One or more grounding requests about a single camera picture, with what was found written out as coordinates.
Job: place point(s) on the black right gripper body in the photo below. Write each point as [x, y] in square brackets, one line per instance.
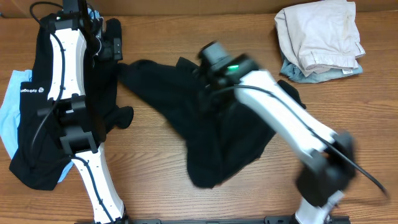
[209, 87]

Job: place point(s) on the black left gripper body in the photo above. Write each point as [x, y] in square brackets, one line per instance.
[112, 43]

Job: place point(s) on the black t-shirt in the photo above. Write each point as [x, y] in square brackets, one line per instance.
[220, 139]

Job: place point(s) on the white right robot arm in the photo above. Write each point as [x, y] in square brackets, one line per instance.
[325, 155]

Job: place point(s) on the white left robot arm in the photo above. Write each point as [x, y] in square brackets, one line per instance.
[79, 128]

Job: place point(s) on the black garment pile with logo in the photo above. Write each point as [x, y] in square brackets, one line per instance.
[39, 162]

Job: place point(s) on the folded teal shirt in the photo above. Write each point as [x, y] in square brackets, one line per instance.
[293, 73]

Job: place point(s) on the folded beige shorts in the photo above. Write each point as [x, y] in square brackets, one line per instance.
[320, 36]

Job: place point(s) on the light blue garment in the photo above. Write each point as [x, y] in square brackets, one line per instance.
[46, 63]

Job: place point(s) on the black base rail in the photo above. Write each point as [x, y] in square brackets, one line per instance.
[211, 221]

